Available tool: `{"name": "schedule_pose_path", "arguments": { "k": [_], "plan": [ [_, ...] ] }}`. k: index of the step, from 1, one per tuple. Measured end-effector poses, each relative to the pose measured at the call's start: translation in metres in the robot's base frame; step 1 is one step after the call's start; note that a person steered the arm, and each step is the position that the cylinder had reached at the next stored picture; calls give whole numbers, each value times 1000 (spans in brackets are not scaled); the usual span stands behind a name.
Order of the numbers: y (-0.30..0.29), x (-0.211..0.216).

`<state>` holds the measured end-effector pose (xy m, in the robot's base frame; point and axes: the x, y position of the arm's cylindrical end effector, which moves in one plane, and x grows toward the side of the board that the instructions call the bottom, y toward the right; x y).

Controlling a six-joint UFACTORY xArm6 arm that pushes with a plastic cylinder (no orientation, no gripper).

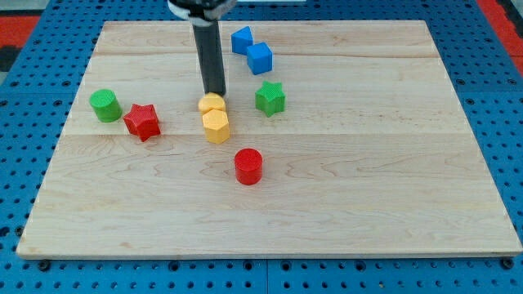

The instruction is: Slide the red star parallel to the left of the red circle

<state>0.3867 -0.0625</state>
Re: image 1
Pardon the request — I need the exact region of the blue triangular block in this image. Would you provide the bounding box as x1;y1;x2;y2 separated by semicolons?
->
230;26;254;56

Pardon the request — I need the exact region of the green star block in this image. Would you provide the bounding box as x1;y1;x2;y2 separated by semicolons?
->
255;81;286;118

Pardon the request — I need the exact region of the green cylinder block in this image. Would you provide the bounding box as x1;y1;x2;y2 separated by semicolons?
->
89;89;123;123

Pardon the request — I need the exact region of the yellow rounded block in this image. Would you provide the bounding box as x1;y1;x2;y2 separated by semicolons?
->
198;92;226;115

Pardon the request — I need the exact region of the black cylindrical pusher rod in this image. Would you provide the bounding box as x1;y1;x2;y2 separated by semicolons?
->
193;20;226;96

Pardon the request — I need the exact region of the red cylinder block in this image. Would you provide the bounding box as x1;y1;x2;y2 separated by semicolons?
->
234;148;263;185

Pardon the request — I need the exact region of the yellow hexagon block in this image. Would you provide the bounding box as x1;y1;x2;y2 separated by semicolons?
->
202;109;230;144

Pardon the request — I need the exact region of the blue cube block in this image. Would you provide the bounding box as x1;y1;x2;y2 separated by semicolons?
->
247;42;273;75

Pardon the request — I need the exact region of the light wooden board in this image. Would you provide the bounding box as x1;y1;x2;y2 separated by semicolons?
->
17;20;522;260

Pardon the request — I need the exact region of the red star block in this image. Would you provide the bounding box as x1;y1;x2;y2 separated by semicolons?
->
123;104;161;142

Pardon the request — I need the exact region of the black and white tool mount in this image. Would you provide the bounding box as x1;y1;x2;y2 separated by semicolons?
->
167;0;237;21

